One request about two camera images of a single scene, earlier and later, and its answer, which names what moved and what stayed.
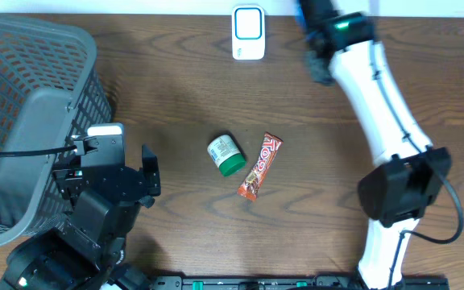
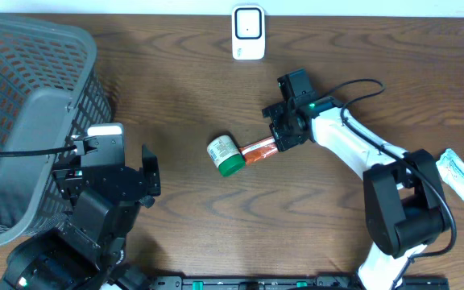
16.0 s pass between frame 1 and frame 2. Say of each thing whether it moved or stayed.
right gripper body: moved
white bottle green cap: stayed
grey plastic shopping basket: stayed
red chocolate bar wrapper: moved
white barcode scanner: stayed
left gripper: stayed
